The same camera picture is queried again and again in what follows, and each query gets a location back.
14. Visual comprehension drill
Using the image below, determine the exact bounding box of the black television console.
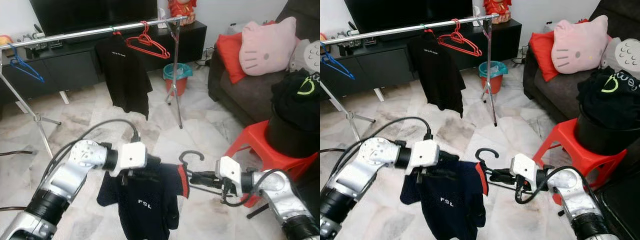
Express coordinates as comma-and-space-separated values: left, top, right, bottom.
0, 20, 207, 106
320, 19, 522, 101

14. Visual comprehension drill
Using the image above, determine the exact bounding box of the black t-shirt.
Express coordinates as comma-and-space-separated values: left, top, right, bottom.
95, 34, 153, 120
407, 31, 467, 118

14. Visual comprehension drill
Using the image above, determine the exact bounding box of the red bin teal liner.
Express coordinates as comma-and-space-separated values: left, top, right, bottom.
478, 60, 508, 95
163, 62, 193, 97

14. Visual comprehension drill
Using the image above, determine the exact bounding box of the black clothes hanger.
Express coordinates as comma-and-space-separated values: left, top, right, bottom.
474, 147, 518, 193
177, 150, 226, 197

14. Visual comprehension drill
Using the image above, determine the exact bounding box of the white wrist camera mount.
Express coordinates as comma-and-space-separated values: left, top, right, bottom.
509, 153, 538, 191
215, 156, 244, 193
111, 141, 149, 177
404, 139, 441, 173

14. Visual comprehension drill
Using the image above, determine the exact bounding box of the red Buddha statue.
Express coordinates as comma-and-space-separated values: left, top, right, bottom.
167, 0, 197, 26
482, 0, 512, 24

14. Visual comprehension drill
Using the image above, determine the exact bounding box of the pink cat face cushion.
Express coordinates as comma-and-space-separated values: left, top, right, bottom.
239, 16, 298, 77
551, 15, 610, 75

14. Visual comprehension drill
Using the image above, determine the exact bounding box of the black bucket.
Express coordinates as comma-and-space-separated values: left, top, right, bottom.
573, 107, 640, 156
264, 107, 321, 160

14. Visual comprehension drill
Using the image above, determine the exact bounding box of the red cushion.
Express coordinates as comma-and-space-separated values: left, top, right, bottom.
528, 20, 561, 82
215, 21, 248, 85

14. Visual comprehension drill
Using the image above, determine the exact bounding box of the grey round creature cushion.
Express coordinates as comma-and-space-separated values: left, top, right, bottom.
601, 37, 640, 80
289, 40, 321, 73

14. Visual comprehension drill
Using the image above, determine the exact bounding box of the blue clothes hanger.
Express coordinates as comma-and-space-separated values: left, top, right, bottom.
320, 42, 356, 81
7, 44, 46, 83

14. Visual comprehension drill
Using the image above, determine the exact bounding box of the black flat television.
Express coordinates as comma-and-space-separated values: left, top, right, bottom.
29, 0, 159, 37
344, 0, 473, 35

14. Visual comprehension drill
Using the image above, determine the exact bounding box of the silver clothes rack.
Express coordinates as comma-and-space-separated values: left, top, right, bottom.
0, 15, 190, 158
320, 13, 501, 143

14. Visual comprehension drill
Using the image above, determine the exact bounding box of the dark brown sofa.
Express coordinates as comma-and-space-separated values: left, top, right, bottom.
522, 0, 640, 136
207, 0, 321, 128

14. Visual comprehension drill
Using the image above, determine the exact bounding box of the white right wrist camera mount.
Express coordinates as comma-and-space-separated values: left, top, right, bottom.
509, 153, 538, 191
215, 156, 244, 193

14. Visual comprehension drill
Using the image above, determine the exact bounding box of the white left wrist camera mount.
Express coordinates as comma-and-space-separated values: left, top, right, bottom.
404, 139, 441, 173
111, 141, 149, 177

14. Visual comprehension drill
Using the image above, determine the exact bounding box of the red plastic stool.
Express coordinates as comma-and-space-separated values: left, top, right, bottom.
223, 120, 321, 208
532, 118, 628, 206

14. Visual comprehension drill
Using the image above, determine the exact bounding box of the navy t-shirt red collar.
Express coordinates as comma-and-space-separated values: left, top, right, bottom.
400, 160, 488, 240
96, 161, 190, 240

